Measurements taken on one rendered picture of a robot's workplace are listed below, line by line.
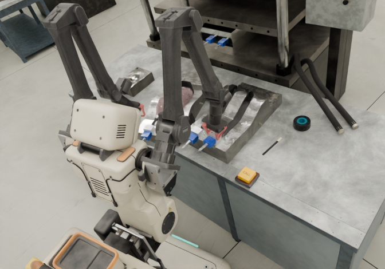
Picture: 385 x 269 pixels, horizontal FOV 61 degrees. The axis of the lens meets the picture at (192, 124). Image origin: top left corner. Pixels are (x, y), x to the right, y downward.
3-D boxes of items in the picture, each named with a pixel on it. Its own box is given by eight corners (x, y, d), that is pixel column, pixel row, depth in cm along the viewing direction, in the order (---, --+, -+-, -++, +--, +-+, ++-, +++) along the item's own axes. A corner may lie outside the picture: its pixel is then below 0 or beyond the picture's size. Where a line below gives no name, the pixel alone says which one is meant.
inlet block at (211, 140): (203, 157, 147) (203, 149, 143) (194, 151, 149) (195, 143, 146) (220, 142, 155) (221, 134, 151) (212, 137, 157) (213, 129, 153)
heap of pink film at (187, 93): (180, 122, 175) (176, 111, 170) (152, 118, 183) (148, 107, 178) (199, 92, 191) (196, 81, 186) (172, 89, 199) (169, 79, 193)
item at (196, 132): (187, 154, 157) (184, 146, 153) (180, 149, 160) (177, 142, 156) (204, 137, 163) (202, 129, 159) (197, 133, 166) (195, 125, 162)
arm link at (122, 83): (97, 93, 145) (111, 96, 141) (107, 70, 148) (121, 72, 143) (113, 103, 155) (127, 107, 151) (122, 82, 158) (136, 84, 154)
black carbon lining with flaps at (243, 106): (223, 141, 157) (220, 127, 150) (198, 130, 166) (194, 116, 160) (262, 99, 173) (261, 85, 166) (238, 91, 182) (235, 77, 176)
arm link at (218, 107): (207, 102, 137) (219, 106, 134) (215, 93, 141) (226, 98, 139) (206, 114, 141) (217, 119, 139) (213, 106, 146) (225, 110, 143)
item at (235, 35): (234, 55, 224) (231, 32, 213) (204, 48, 240) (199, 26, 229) (272, 22, 247) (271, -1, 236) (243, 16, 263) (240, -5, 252)
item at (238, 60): (289, 88, 197) (289, 80, 193) (148, 47, 273) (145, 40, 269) (348, 22, 235) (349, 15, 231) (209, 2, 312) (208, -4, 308)
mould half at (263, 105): (227, 164, 155) (223, 145, 146) (187, 143, 170) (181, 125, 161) (282, 102, 178) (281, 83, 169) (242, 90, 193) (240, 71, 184)
